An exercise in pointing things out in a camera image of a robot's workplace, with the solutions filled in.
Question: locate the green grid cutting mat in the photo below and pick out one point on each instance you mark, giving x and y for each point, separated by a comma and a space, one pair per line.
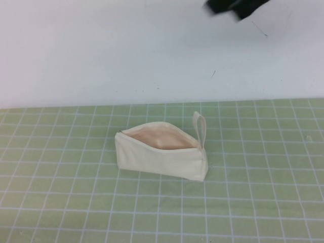
76, 197

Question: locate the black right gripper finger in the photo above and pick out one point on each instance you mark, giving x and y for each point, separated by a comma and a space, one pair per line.
249, 8

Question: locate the cream fabric pencil case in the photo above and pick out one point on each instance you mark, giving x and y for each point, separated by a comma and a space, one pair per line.
157, 159

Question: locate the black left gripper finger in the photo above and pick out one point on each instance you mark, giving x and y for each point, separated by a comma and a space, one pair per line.
219, 6

